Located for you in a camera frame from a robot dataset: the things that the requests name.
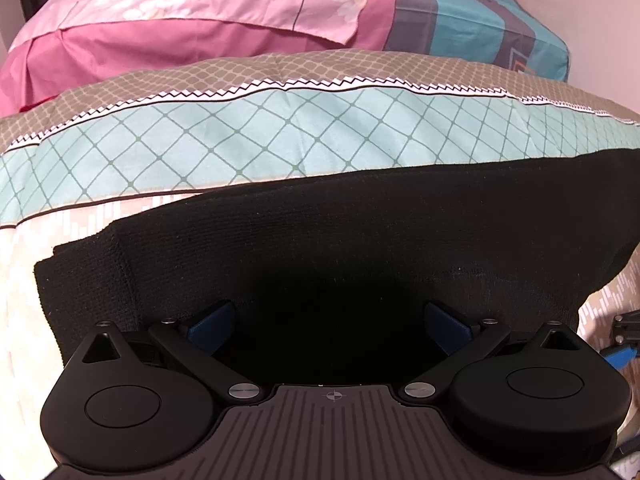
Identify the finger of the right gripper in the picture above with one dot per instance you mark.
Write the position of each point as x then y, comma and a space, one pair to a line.
625, 340

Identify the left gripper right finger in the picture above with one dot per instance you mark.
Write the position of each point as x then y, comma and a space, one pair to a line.
464, 342

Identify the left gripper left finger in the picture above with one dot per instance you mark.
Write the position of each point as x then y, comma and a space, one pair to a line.
194, 347

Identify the black knit pants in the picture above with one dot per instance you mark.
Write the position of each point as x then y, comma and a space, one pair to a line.
329, 279

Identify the patterned zigzag quilt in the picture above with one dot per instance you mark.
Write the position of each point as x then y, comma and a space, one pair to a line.
100, 153

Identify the blue grey striped pillow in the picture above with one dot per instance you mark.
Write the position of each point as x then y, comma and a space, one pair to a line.
497, 32

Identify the pink floral pillow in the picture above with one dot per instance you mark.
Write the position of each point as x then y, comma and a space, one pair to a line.
70, 43

